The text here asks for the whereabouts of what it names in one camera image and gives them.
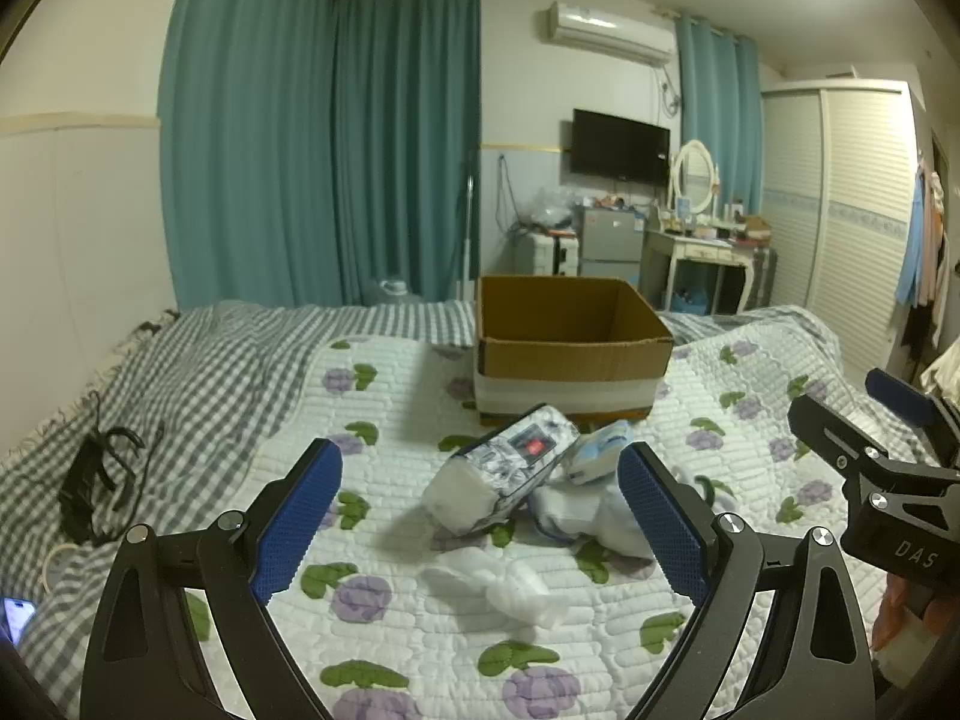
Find black wall television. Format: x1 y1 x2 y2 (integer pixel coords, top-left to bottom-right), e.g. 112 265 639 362
570 109 671 185

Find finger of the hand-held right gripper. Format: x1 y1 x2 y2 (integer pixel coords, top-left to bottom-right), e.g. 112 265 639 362
787 394 905 482
865 367 960 458

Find black strap with cable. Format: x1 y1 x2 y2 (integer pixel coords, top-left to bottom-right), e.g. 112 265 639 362
58 390 167 545

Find grey mini fridge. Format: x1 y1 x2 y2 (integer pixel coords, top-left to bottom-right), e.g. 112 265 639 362
574 204 646 287

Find white standing pole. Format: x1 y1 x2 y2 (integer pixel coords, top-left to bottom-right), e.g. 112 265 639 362
461 151 481 301

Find brown cardboard box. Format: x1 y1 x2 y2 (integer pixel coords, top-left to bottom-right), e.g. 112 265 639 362
472 275 676 425

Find cream cloth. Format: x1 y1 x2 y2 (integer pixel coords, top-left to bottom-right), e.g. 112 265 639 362
918 336 960 400

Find clear plastic bags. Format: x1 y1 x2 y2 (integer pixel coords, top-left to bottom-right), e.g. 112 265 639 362
516 190 579 234

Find white cable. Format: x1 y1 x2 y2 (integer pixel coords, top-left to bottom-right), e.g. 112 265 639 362
41 544 85 595

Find black wall cable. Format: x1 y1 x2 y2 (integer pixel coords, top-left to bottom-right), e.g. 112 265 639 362
495 152 527 232

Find clear water jug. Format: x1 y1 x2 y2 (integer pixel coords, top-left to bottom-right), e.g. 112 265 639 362
373 277 422 307

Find pink hanging garment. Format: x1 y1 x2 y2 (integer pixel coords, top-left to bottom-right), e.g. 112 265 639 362
922 171 952 310

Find white dressing table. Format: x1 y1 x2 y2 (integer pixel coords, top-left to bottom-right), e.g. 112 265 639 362
639 229 758 313

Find white tissue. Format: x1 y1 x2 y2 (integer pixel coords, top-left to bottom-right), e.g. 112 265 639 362
418 546 572 631

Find grey checked bed sheet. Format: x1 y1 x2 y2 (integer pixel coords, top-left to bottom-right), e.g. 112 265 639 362
0 298 845 662

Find white louvred wardrobe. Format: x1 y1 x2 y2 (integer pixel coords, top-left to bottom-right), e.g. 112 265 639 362
759 79 929 377

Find white suitcase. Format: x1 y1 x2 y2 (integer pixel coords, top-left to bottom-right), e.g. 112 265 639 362
520 231 581 278

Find printed tissue pack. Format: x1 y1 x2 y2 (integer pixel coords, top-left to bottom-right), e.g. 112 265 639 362
421 403 582 538

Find blue hanging garment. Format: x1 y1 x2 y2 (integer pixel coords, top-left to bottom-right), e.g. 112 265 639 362
895 163 929 306

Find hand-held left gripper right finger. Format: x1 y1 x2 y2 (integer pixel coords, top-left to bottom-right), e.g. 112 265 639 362
616 441 878 720

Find assorted cosmetics clutter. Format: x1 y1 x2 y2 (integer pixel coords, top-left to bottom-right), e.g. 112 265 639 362
646 196 773 247

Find blue and white soft packet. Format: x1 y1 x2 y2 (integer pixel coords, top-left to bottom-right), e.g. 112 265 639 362
564 420 635 485

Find white plastic bag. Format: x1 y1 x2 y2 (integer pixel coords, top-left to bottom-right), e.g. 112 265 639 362
529 474 658 560

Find white oval mirror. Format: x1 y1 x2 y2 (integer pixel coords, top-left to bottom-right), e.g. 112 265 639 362
667 139 720 218

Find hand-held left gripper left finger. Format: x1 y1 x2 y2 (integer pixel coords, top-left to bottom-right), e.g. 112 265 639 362
79 439 344 720

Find floral quilted blanket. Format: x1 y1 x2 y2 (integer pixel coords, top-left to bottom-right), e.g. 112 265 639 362
184 306 940 720

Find orange and white cloth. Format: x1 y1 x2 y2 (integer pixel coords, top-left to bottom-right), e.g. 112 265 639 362
870 576 947 687

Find narrow teal curtain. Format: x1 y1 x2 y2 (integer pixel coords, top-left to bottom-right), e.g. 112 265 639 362
673 11 765 220

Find smartphone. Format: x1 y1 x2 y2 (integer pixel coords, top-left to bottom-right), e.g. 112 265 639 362
0 596 38 648

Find wide teal curtain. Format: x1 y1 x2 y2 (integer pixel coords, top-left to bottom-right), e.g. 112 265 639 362
157 0 340 310

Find white air conditioner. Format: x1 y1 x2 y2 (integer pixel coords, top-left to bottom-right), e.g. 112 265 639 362
544 1 676 68

